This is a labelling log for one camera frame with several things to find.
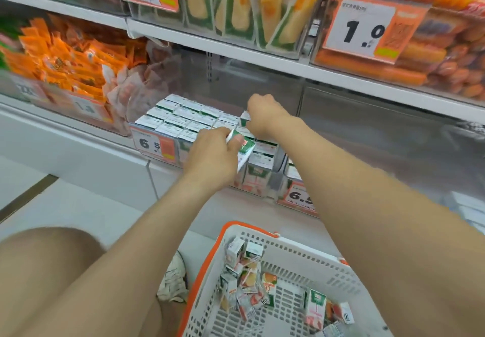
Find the person's right hand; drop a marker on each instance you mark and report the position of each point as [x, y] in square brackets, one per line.
[269, 117]

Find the person's left hand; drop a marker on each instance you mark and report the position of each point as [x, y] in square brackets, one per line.
[212, 162]

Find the pile of small juice cartons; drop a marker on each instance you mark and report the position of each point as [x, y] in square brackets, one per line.
[246, 283]

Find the person's left forearm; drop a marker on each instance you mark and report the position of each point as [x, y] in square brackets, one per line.
[113, 272]

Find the person's right forearm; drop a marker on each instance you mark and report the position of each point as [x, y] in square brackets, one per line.
[398, 234]

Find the person's left white shoe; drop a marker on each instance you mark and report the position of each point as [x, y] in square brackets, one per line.
[174, 280]

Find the person's left leg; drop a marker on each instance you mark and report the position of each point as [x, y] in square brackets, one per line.
[38, 264]

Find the row of yellow food packs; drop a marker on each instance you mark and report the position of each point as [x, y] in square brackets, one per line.
[273, 14]

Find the stack of pink snack packets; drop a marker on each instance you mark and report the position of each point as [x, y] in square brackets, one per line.
[129, 86]

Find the heap of orange snack packets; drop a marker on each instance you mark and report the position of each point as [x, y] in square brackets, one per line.
[75, 63]

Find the stack of orange sausages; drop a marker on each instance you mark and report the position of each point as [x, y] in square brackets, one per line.
[435, 52]

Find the heap of green red packets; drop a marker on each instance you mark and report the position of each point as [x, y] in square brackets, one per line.
[9, 33]

